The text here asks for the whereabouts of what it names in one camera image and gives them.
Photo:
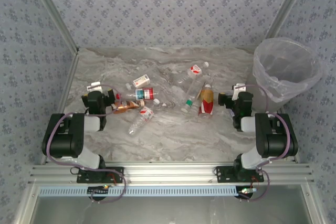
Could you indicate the crushed amber plastic bottle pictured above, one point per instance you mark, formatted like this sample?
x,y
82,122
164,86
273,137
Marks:
x,y
123,106

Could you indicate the red and gold plastic bottle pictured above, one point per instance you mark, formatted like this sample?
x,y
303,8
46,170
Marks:
x,y
206,100

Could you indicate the small bottle white red label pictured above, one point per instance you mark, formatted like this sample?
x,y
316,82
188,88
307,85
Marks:
x,y
141,80

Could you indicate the bottle teal white red label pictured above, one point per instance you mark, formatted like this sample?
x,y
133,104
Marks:
x,y
144,93

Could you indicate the clear bottle red white label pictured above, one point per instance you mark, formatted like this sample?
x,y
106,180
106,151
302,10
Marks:
x,y
143,117
194,70

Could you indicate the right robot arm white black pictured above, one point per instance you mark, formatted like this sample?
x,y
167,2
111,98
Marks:
x,y
275,140

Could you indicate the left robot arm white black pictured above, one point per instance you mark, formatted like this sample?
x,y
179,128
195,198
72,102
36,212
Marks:
x,y
63,140

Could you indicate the bin with clear plastic liner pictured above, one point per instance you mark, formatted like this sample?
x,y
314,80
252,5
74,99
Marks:
x,y
286,58

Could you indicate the small circuit board with LED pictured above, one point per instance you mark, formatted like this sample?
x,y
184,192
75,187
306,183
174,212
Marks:
x,y
246,190
98,189

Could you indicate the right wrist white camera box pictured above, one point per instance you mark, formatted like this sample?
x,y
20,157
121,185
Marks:
x,y
238,87

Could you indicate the aluminium side rail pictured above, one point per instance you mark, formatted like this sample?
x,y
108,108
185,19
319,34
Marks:
x,y
64,90

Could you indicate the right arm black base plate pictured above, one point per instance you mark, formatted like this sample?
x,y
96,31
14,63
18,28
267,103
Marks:
x,y
223,174

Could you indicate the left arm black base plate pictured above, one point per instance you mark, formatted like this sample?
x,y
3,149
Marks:
x,y
85,179

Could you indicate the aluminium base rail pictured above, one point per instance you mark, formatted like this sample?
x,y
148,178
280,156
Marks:
x,y
170,172

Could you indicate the aluminium frame post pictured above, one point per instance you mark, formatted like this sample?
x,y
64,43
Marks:
x,y
288,6
54,11

